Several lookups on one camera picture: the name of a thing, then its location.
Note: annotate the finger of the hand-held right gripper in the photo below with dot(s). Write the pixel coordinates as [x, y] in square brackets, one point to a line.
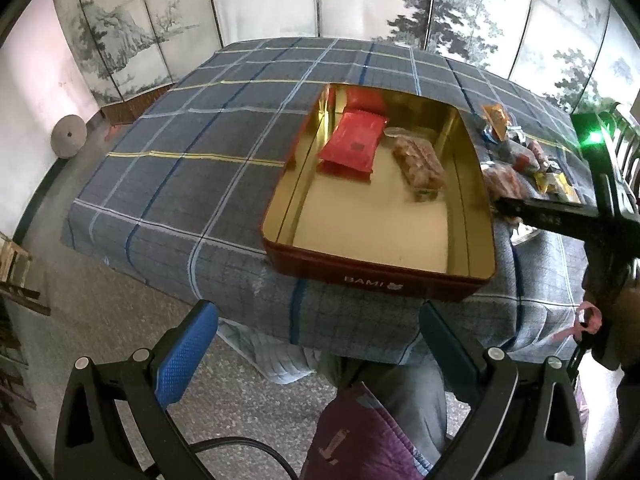
[550, 217]

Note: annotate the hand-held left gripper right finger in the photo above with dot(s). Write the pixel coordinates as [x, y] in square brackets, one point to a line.
[450, 350]

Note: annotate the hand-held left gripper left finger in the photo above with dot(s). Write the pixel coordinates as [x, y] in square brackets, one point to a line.
[185, 355]

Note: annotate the clear bag of reddish snacks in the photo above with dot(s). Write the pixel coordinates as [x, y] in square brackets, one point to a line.
[502, 182]

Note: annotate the red and gold tin box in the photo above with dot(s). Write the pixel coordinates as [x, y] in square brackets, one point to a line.
[375, 272]

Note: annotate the small yellow snack packets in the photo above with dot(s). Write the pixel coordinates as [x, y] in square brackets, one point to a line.
[555, 185]

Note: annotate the grey and red snack packet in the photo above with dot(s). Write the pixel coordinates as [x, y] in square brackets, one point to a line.
[520, 155]

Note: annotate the dark wooden chair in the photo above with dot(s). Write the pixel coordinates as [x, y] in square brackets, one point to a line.
[627, 135]

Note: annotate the orange snack packet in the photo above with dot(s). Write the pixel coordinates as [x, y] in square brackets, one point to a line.
[496, 116]

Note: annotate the clear bag of brown cookies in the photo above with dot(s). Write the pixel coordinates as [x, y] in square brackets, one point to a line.
[417, 162]

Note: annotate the wooden rack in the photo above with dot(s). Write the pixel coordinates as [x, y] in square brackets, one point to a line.
[15, 270]

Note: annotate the large red snack packet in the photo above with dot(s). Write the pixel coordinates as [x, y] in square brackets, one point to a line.
[352, 142]

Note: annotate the small red snack packet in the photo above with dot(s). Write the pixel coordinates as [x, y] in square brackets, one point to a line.
[365, 99]

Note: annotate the blue plaid tablecloth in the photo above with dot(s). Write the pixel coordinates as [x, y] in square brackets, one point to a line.
[200, 135]

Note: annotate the round grey disc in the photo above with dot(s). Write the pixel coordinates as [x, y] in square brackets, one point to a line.
[69, 136]

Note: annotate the ink landscape folding screen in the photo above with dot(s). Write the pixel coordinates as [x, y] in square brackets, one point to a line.
[275, 0]

